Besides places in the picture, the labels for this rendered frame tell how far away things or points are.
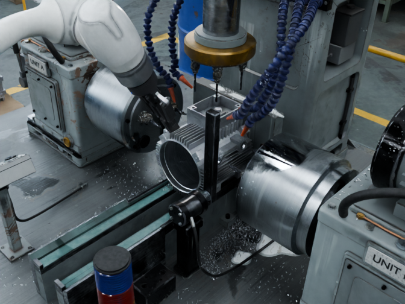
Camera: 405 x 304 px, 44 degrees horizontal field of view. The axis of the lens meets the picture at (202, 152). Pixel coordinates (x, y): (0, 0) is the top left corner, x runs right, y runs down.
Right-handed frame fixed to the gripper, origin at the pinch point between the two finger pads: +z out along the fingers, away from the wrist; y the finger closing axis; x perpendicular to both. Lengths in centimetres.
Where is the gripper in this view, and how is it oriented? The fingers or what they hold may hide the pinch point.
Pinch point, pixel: (170, 123)
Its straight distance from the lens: 133.3
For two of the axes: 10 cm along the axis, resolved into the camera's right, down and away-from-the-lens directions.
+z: 3.2, 5.2, 7.9
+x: -6.1, 7.5, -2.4
